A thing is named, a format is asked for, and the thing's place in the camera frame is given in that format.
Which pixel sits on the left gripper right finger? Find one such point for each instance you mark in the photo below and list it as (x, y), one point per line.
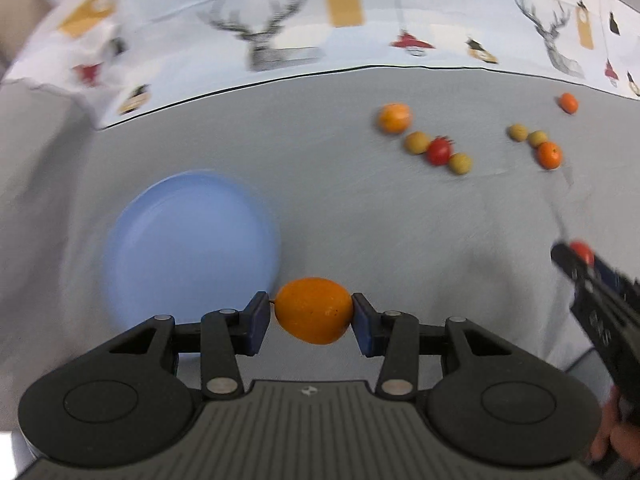
(480, 394)

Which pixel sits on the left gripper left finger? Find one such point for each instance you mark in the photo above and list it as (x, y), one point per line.
(139, 393)

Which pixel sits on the small yellow longan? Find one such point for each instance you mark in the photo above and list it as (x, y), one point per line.
(460, 164)

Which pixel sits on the large orange tangerine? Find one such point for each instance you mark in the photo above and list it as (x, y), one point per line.
(314, 310)

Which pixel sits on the red cherry tomato with stem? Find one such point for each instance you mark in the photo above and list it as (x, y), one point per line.
(439, 151)

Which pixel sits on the yellow-brown longan fruit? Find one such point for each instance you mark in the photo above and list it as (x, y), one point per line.
(417, 142)

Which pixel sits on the right hand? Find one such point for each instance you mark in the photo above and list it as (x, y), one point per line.
(616, 434)

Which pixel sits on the yellow longan right of pair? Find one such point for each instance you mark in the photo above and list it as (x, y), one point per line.
(536, 138)

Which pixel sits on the yellow longan of pair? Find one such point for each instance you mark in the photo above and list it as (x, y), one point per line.
(517, 132)
(536, 138)

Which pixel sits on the blue plastic plate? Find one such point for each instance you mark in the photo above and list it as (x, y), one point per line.
(190, 244)

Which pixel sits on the yellow longan left of pair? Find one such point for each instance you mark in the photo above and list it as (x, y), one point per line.
(517, 132)

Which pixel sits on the small far orange tangerine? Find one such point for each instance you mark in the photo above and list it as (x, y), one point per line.
(568, 103)

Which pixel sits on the printed deer lamp cloth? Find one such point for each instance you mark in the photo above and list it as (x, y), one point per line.
(124, 58)

